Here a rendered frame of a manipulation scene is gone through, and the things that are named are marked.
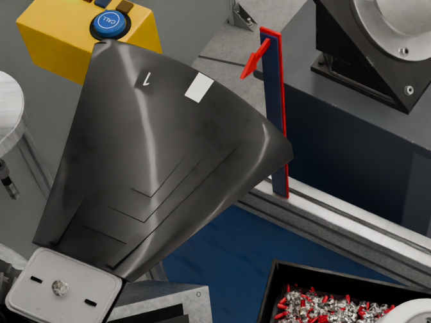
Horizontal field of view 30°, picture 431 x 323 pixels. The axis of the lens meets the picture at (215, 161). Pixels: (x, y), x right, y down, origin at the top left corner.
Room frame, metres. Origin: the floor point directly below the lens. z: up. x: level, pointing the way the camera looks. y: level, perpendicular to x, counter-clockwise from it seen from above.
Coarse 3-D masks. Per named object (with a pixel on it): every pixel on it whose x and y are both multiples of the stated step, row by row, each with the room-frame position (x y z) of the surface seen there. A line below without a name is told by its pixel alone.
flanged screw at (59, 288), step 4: (56, 280) 0.33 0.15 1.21; (60, 280) 0.32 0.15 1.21; (52, 284) 0.32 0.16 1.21; (56, 284) 0.32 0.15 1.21; (60, 284) 0.32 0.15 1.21; (64, 284) 0.32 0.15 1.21; (52, 288) 0.32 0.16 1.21; (56, 288) 0.32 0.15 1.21; (60, 288) 0.32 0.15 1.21; (64, 288) 0.32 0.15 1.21; (56, 292) 0.32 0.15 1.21; (60, 292) 0.32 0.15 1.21; (64, 292) 0.32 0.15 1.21
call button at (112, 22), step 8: (104, 16) 0.76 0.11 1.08; (112, 16) 0.76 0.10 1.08; (120, 16) 0.76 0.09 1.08; (96, 24) 0.75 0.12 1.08; (104, 24) 0.75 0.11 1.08; (112, 24) 0.74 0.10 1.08; (120, 24) 0.74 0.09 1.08; (104, 32) 0.74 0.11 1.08; (112, 32) 0.73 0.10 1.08; (120, 32) 0.74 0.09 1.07
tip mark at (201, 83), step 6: (198, 78) 0.53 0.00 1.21; (204, 78) 0.53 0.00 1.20; (192, 84) 0.52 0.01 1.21; (198, 84) 0.52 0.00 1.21; (204, 84) 0.52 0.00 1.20; (210, 84) 0.52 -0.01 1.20; (192, 90) 0.51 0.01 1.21; (198, 90) 0.51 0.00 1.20; (204, 90) 0.51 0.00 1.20; (192, 96) 0.50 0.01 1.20; (198, 96) 0.50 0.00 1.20; (198, 102) 0.50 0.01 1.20
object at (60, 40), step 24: (48, 0) 0.82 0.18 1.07; (72, 0) 0.81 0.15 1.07; (120, 0) 0.80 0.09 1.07; (24, 24) 0.79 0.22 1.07; (48, 24) 0.78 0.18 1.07; (72, 24) 0.77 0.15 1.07; (144, 24) 0.75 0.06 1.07; (48, 48) 0.76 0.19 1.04; (72, 48) 0.73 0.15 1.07; (72, 72) 0.74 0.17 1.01
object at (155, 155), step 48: (96, 48) 0.57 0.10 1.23; (144, 48) 0.56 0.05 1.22; (96, 96) 0.51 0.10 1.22; (144, 96) 0.51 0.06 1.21; (96, 144) 0.46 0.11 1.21; (144, 144) 0.45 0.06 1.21; (192, 144) 0.45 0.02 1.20; (240, 144) 0.45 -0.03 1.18; (288, 144) 0.46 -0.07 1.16; (96, 192) 0.41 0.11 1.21; (144, 192) 0.40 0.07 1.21; (192, 192) 0.40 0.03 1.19; (240, 192) 0.40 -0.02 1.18; (48, 240) 0.37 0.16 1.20; (96, 240) 0.36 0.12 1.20; (144, 240) 0.36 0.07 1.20
